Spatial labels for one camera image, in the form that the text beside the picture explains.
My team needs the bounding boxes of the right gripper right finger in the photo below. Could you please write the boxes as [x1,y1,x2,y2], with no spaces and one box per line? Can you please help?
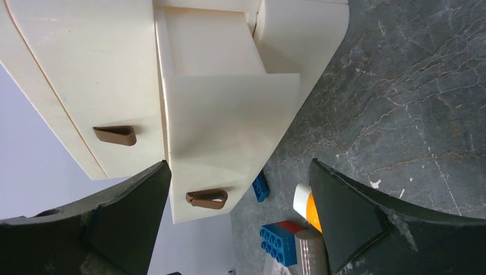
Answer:
[308,159,485,274]

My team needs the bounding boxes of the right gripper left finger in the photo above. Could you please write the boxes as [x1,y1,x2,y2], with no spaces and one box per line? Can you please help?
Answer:
[1,161,171,274]

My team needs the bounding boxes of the white three-drawer organizer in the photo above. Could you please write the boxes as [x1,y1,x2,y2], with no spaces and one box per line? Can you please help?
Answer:
[1,1,350,223]

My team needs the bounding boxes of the beige foundation bottle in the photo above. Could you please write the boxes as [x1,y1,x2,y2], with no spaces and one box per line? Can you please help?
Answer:
[295,229,330,275]

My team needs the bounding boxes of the orange cream tube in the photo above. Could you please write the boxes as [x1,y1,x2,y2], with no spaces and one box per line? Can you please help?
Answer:
[293,183,322,233]

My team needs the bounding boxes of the blue red duplo brick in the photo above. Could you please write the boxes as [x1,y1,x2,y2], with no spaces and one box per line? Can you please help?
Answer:
[259,221,305,267]

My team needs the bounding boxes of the blue flat brick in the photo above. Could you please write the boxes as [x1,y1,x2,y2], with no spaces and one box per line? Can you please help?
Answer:
[252,171,269,203]

